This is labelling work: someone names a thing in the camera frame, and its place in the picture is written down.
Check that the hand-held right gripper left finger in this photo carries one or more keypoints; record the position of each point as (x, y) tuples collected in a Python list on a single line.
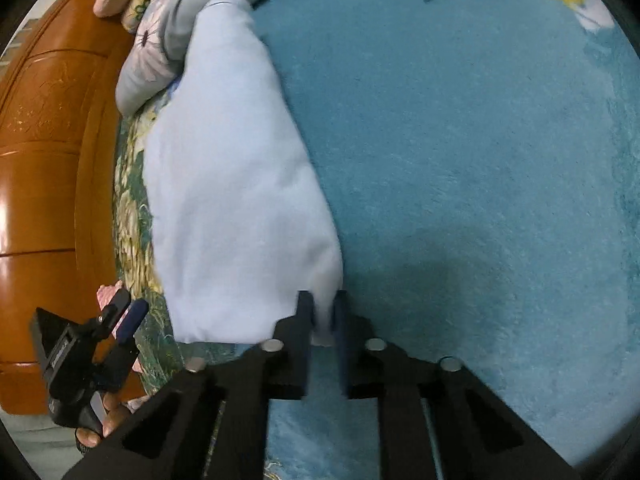
[(304, 312)]

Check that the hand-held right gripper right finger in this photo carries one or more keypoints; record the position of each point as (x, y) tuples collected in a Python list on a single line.
[(342, 325)]

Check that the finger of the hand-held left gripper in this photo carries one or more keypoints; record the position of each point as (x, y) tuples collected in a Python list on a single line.
[(131, 317), (116, 310)]

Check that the white garment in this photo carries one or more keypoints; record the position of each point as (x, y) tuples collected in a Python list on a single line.
[(235, 185)]

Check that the person's left hand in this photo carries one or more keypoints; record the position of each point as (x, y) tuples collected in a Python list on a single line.
[(114, 416)]

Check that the green floral bed sheet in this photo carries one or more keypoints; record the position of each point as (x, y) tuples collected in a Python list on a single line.
[(132, 240)]

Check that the orange wooden headboard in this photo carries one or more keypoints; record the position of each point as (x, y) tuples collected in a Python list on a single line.
[(45, 160)]

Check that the blue flower print blanket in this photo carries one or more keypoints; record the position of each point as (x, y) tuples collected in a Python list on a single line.
[(450, 160)]

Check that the yellow floral pillow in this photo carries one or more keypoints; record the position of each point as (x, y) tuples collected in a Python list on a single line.
[(140, 5)]

